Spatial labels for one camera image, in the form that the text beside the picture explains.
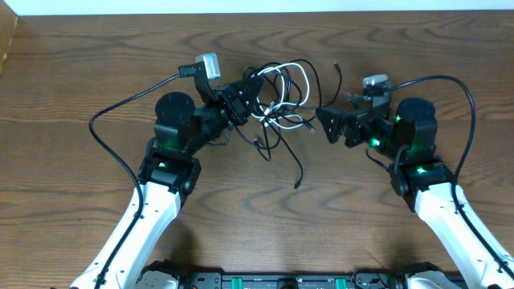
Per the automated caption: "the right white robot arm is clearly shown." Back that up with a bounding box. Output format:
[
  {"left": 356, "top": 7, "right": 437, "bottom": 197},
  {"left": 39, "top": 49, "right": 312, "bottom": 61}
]
[{"left": 316, "top": 84, "right": 513, "bottom": 288}]

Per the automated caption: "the thin black cable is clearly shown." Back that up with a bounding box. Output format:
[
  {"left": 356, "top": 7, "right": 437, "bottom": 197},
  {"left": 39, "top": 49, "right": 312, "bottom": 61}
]
[{"left": 256, "top": 61, "right": 343, "bottom": 133}]

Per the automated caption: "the white USB cable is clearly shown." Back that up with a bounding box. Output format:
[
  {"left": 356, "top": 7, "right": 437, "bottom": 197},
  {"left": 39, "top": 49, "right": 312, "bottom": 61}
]
[{"left": 251, "top": 62, "right": 311, "bottom": 130}]

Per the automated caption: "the thick black USB cable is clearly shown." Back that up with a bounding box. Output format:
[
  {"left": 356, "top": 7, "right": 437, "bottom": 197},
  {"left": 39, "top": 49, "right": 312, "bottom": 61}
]
[{"left": 232, "top": 59, "right": 324, "bottom": 190}]

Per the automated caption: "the cardboard side panel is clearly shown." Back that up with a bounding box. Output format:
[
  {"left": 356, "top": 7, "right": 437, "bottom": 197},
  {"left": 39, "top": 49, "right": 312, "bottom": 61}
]
[{"left": 0, "top": 0, "right": 18, "bottom": 71}]

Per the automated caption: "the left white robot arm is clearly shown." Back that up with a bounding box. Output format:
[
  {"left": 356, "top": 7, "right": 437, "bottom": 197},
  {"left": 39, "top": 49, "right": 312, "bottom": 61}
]
[{"left": 71, "top": 63, "right": 263, "bottom": 288}]

